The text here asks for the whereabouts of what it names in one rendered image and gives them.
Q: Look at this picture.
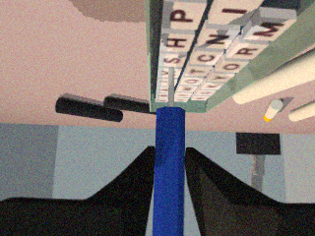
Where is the blue stylus with white tip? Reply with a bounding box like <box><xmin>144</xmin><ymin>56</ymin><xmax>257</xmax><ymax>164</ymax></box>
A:
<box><xmin>153</xmin><ymin>75</ymin><xmax>185</xmax><ymax>236</ymax></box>

